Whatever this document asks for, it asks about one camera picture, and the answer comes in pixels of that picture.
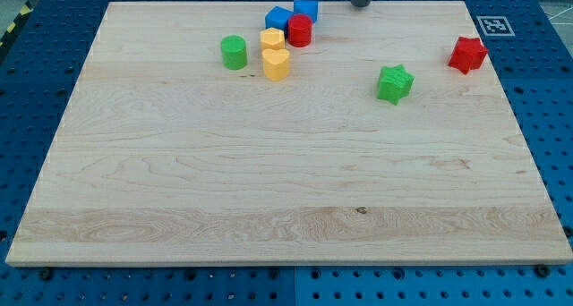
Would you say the white fiducial marker tag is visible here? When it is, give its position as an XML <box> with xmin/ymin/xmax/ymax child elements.
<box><xmin>476</xmin><ymin>15</ymin><xmax>515</xmax><ymax>37</ymax></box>

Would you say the wooden board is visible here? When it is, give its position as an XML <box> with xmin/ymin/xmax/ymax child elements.
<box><xmin>6</xmin><ymin>1</ymin><xmax>572</xmax><ymax>268</ymax></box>

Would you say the green cylinder block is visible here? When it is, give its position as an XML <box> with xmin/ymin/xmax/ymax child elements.
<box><xmin>220</xmin><ymin>35</ymin><xmax>248</xmax><ymax>70</ymax></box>

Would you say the red cylinder block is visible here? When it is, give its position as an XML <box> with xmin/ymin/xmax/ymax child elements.
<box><xmin>287</xmin><ymin>13</ymin><xmax>313</xmax><ymax>47</ymax></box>

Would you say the yellow heart block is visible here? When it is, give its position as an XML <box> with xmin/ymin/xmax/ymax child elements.
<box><xmin>261</xmin><ymin>48</ymin><xmax>290</xmax><ymax>81</ymax></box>

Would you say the black yellow hazard tape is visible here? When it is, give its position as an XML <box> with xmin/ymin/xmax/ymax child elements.
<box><xmin>1</xmin><ymin>1</ymin><xmax>34</xmax><ymax>49</ymax></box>

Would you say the green star block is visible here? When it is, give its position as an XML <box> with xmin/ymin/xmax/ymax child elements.
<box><xmin>377</xmin><ymin>64</ymin><xmax>415</xmax><ymax>106</ymax></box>

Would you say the blue cube block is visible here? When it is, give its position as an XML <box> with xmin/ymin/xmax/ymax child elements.
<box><xmin>264</xmin><ymin>6</ymin><xmax>294</xmax><ymax>31</ymax></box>

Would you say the blue triangle block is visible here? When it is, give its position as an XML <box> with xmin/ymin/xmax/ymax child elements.
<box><xmin>294</xmin><ymin>0</ymin><xmax>319</xmax><ymax>22</ymax></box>

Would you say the yellow hexagon block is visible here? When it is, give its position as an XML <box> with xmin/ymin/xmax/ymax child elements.
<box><xmin>260</xmin><ymin>28</ymin><xmax>286</xmax><ymax>51</ymax></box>

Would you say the red star block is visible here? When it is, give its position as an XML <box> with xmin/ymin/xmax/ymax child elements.
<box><xmin>448</xmin><ymin>37</ymin><xmax>489</xmax><ymax>74</ymax></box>

